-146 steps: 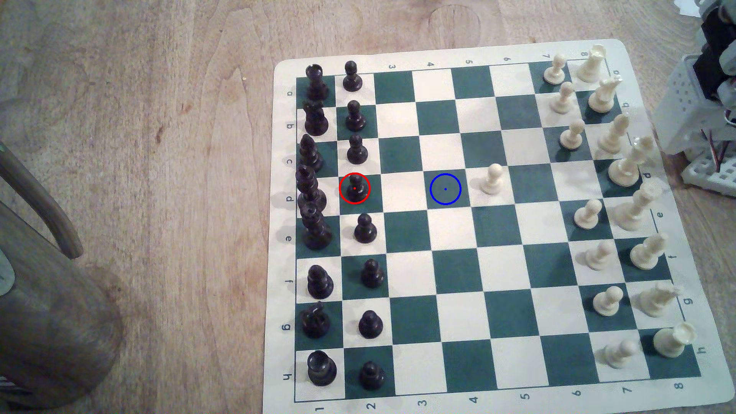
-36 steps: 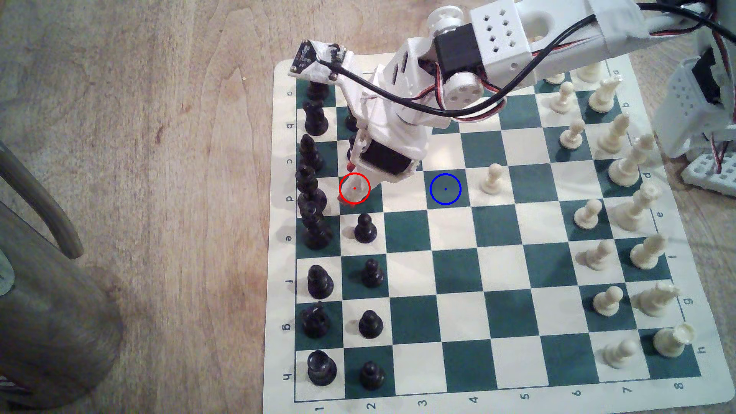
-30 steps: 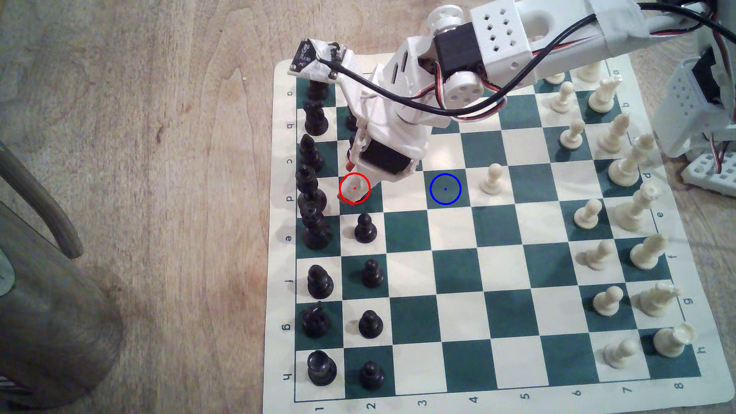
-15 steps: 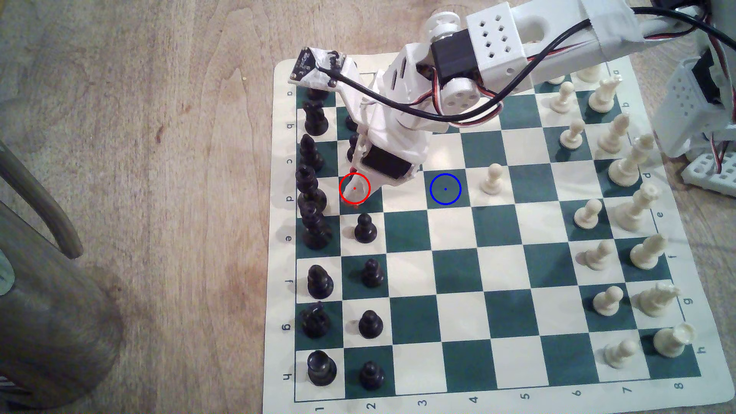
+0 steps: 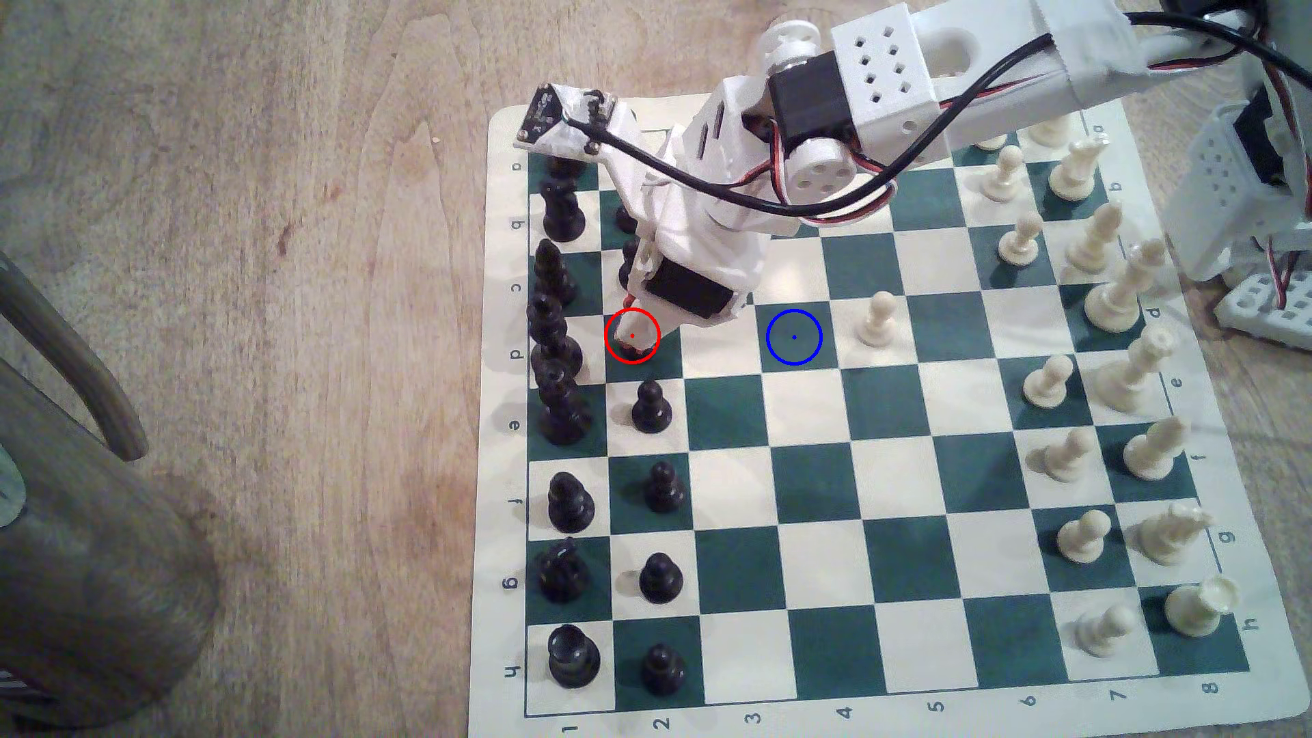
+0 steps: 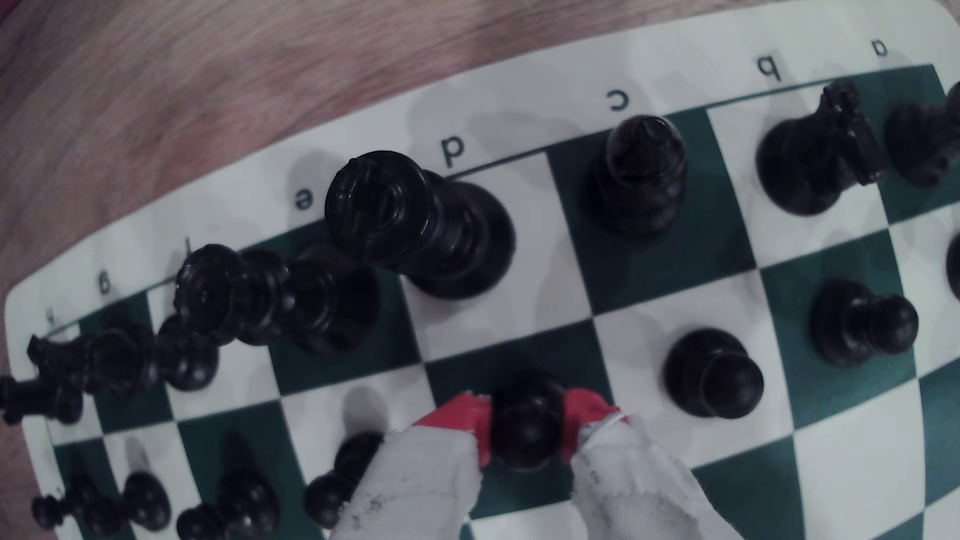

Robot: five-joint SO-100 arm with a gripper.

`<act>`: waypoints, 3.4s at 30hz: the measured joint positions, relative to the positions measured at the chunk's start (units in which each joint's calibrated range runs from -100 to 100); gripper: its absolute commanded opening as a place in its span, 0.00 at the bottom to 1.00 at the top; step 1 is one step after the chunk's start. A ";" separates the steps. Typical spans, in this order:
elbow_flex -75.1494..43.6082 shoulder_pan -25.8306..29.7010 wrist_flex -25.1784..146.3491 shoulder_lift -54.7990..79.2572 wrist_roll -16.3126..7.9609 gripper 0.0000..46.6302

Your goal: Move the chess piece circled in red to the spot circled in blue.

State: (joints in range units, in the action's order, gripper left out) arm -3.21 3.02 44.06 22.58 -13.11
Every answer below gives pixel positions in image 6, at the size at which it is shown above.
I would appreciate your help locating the gripper finger taped red tip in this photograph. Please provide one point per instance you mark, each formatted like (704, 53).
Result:
(420, 487)
(630, 495)

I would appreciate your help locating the black pawn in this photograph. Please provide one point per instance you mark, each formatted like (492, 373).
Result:
(240, 502)
(64, 506)
(855, 322)
(527, 424)
(337, 480)
(709, 375)
(142, 499)
(954, 266)

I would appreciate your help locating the green and white chess mat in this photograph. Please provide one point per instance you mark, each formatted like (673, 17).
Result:
(525, 97)

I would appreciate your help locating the black king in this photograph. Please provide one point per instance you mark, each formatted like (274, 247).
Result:
(285, 296)

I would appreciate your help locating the black bishop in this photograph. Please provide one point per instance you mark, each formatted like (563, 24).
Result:
(645, 169)
(184, 360)

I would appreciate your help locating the black queen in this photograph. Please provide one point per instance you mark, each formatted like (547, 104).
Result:
(420, 217)

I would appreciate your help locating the black knight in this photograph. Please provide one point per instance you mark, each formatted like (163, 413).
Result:
(802, 165)
(56, 356)

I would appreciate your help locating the black rook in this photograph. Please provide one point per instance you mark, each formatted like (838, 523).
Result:
(37, 401)
(919, 146)

